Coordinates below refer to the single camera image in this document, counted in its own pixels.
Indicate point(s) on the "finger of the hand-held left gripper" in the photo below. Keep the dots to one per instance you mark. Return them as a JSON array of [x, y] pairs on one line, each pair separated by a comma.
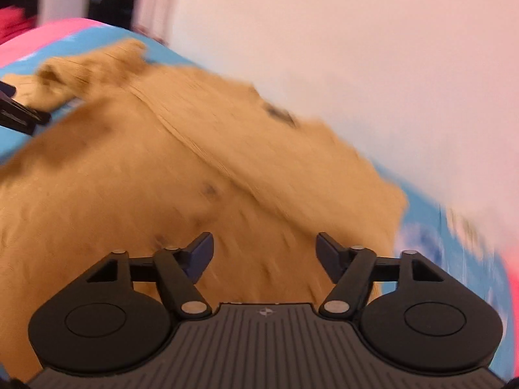
[[18, 114]]

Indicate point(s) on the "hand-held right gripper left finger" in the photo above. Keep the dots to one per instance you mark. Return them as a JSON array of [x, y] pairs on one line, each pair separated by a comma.
[[200, 253]]

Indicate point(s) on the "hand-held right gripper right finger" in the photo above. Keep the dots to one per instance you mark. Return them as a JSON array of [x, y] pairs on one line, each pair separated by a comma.
[[328, 252]]

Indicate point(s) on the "yellow knitted sweater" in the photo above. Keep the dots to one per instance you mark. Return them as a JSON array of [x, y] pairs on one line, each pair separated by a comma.
[[162, 178]]

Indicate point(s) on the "pink bed cover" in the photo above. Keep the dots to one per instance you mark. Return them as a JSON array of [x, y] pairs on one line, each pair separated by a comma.
[[44, 36]]

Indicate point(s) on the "red cloth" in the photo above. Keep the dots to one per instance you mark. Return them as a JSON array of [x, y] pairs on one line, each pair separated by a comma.
[[14, 24]]

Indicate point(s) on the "blue floral bedsheet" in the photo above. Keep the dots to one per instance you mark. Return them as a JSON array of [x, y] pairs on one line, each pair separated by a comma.
[[423, 214]]

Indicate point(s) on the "pink satin curtain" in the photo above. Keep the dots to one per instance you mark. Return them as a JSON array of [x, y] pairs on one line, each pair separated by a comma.
[[156, 2]]

